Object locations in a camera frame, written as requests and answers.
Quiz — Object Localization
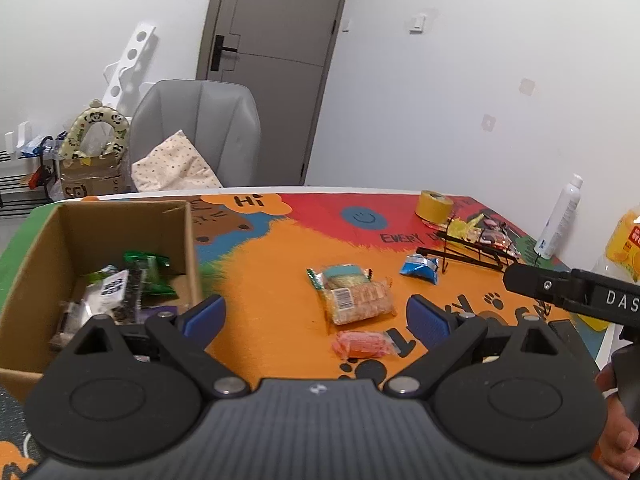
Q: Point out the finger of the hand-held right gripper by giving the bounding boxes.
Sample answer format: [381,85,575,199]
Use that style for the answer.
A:
[503,263,587,307]

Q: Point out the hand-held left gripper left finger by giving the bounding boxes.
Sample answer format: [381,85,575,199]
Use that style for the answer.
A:
[50,294,252,400]

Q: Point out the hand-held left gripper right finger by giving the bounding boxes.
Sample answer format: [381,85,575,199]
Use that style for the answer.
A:
[383,294,585,400]

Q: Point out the orange red snack packet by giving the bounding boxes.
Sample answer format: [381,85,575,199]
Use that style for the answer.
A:
[331,329,402,360]

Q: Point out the clear cracker packet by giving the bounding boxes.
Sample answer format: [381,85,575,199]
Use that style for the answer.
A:
[319,279,397,327]

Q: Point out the snack packets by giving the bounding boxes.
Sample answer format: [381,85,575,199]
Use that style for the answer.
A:
[82,269,147,323]

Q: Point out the green edged biscuit packet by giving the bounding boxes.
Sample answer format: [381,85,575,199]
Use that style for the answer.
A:
[306,263,375,292]

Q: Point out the pale green snack packet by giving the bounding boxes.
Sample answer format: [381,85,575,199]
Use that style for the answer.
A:
[84,265,119,284]

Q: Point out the person's right hand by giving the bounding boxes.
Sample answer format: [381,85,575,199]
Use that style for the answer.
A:
[591,362,640,475]

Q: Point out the blue snack packet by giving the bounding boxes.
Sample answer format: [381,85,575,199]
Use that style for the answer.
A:
[399,253,442,284]

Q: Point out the yellow juice bottle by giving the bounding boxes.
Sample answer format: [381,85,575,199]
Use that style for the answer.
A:
[592,204,640,287]

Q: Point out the red and clear snack packet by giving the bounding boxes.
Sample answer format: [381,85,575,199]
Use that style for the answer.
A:
[479,219,517,252]

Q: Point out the white spray bottle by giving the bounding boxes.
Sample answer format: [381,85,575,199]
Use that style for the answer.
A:
[533,173,584,260]

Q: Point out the printed cat table mat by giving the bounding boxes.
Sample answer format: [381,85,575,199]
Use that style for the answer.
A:
[0,191,615,480]

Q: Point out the yellow plastic wrapper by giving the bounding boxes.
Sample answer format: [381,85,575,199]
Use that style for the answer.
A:
[446,214,485,242]

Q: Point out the yellow tape roll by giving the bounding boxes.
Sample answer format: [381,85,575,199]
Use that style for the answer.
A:
[417,190,455,224]

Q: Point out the dotted cream cushion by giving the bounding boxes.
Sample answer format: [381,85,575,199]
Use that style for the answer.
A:
[131,129,224,192]

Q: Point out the small taped cardboard box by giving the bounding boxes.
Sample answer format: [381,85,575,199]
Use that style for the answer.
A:
[59,152,126,202]

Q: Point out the grey chair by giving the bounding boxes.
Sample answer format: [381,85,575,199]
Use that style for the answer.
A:
[129,79,262,192]

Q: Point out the panda print toy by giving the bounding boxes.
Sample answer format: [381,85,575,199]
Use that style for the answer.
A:
[59,102,132,161]

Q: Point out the black floor shelf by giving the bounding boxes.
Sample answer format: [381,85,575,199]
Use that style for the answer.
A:
[0,157,55,218]

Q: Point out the white perforated rack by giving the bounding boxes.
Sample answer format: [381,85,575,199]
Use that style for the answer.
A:
[102,21,159,122]

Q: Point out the grey door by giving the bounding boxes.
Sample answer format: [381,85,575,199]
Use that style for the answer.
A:
[196,0,356,187]

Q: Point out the black wire rack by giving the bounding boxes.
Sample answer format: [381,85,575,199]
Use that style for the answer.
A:
[416,214,522,275]

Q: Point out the black door handle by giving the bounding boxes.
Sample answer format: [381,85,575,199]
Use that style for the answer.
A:
[211,35,239,72]

